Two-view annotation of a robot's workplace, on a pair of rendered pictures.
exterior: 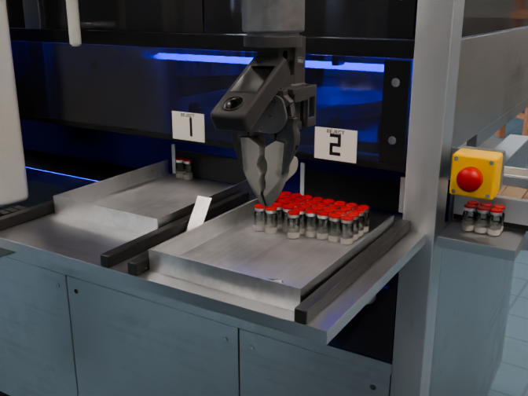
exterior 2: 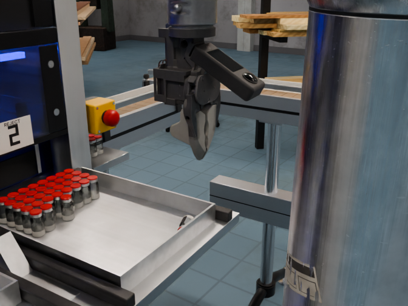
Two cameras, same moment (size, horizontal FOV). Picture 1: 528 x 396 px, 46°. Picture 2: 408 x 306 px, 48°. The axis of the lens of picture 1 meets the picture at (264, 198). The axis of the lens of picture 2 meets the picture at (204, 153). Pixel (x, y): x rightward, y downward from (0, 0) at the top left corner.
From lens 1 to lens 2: 1.03 m
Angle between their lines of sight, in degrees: 84
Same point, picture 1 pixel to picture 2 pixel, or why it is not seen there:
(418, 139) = (71, 104)
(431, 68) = (71, 47)
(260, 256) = (108, 234)
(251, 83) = (231, 63)
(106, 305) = not seen: outside the picture
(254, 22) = (212, 17)
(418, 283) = not seen: hidden behind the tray
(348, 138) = (23, 124)
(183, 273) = (150, 267)
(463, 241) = (107, 162)
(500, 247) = (122, 155)
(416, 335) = not seen: hidden behind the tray
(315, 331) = (235, 218)
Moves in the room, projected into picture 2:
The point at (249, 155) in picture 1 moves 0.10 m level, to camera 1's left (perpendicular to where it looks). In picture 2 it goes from (200, 124) to (200, 146)
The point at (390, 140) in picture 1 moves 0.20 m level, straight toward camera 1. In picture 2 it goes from (56, 112) to (147, 117)
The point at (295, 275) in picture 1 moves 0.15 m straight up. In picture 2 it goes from (153, 219) to (150, 143)
